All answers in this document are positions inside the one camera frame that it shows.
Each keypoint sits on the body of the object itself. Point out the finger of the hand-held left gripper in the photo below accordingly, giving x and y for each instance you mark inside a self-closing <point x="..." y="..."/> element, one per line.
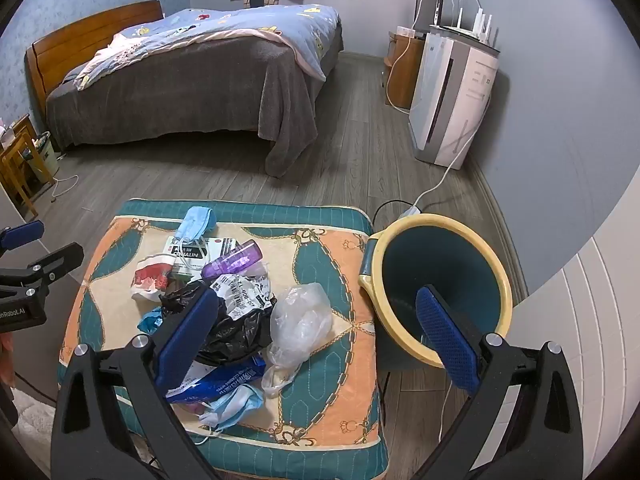
<point x="50" y="262"/>
<point x="22" y="234"/>

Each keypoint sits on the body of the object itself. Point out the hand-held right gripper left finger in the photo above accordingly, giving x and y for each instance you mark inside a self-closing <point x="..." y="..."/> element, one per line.
<point x="187" y="335"/>

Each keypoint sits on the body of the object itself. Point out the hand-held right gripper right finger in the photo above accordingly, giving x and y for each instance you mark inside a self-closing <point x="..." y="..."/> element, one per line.
<point x="442" y="330"/>

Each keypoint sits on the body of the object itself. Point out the blue glove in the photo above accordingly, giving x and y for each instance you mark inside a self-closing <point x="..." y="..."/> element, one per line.
<point x="150" y="320"/>

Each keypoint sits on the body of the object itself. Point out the black courier bag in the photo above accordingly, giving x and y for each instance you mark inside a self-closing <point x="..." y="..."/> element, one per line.
<point x="235" y="332"/>

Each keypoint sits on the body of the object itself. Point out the blue wipes packet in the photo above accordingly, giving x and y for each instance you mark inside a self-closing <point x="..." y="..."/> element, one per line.
<point x="225" y="377"/>

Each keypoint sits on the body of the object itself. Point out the red white wrapper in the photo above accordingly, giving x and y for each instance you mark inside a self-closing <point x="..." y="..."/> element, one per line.
<point x="150" y="277"/>

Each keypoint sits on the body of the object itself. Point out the teal bucket with yellow rim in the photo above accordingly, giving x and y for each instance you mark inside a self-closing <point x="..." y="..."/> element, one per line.
<point x="440" y="260"/>

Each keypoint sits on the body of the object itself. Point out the blue face mask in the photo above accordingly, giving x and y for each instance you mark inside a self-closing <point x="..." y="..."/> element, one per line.
<point x="235" y="402"/>
<point x="192" y="222"/>

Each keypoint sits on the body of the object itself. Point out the purple plastic bottle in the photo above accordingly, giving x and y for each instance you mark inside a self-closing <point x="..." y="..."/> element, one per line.
<point x="235" y="259"/>

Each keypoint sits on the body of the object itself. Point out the green white medicine box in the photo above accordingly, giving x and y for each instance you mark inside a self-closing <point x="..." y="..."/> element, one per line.
<point x="220" y="247"/>

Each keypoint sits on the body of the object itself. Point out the clear plastic bag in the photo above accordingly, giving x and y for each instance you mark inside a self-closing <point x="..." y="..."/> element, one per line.
<point x="300" y="325"/>

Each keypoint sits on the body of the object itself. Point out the patterned teal orange cushion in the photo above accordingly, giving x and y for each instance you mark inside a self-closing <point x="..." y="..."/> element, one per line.
<point x="125" y="270"/>

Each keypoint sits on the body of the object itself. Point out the wooden stool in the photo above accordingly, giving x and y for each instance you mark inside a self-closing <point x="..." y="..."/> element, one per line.
<point x="20" y="157"/>

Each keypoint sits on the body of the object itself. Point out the basket with items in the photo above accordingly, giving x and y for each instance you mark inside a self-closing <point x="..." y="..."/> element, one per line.
<point x="44" y="152"/>

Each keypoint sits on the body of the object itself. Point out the white fluffy rug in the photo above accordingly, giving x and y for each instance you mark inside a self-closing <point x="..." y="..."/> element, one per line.
<point x="30" y="420"/>

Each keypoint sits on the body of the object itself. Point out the white power strip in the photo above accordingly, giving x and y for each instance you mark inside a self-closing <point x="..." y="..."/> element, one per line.
<point x="411" y="211"/>

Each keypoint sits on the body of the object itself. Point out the white door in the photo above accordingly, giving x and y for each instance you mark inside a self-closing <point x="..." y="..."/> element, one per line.
<point x="590" y="310"/>

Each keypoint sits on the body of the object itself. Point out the wooden bed headboard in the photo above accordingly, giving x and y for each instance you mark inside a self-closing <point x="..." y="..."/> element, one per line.
<point x="75" y="45"/>

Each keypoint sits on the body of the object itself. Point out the bed with grey blanket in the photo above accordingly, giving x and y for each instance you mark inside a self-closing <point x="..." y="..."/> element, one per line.
<point x="200" y="90"/>

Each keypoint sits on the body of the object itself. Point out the white air purifier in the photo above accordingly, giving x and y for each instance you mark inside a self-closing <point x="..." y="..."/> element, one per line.
<point x="450" y="100"/>

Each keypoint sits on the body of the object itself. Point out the wooden cabinet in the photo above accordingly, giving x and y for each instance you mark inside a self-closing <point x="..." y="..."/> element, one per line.
<point x="400" y="75"/>

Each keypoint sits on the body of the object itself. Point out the blue printed quilt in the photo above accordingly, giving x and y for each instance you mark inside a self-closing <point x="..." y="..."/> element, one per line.
<point x="225" y="22"/>

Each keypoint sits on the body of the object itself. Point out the white object on cabinet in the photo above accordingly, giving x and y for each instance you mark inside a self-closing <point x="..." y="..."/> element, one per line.
<point x="407" y="31"/>

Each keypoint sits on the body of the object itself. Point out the white router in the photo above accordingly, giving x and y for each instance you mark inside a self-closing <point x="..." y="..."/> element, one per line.
<point x="475" y="22"/>

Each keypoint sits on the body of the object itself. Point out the flat screen monitor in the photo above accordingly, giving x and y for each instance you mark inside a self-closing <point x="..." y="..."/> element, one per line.
<point x="430" y="5"/>

